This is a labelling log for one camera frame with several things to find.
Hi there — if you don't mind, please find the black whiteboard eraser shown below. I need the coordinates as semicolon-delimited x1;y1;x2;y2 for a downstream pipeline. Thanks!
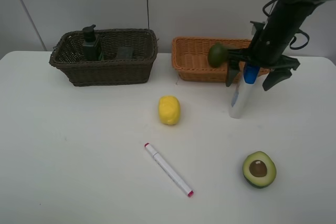
115;46;133;60

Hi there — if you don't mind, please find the orange wicker basket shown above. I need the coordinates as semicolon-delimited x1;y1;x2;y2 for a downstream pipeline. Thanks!
171;36;271;84

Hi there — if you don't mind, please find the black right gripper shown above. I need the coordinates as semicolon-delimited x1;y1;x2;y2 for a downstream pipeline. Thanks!
225;20;300;91

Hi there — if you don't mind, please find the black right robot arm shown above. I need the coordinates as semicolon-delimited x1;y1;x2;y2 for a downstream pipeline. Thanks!
225;0;330;91

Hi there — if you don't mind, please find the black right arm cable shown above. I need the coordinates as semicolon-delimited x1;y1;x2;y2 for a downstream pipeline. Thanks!
261;0;310;50

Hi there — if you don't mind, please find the dark brown wicker basket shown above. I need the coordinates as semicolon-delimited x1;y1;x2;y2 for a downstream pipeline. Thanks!
49;29;157;87

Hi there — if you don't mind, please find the white bottle blue cap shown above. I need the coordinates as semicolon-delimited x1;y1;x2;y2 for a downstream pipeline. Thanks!
229;63;260;119

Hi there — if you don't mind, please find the dark green pump bottle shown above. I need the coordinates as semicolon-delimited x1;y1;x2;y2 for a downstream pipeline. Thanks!
82;25;104;61

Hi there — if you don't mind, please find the yellow lemon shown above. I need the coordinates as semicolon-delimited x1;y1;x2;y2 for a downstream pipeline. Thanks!
158;95;181;125

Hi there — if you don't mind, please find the halved avocado with pit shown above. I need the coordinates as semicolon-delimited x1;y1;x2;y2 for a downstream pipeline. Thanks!
242;151;277;188

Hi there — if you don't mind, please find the white pink-tipped marker pen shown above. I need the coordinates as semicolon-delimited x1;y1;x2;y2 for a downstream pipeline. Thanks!
144;143;194;198

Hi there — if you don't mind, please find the whole green avocado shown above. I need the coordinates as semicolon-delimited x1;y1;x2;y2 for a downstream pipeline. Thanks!
207;42;229;68

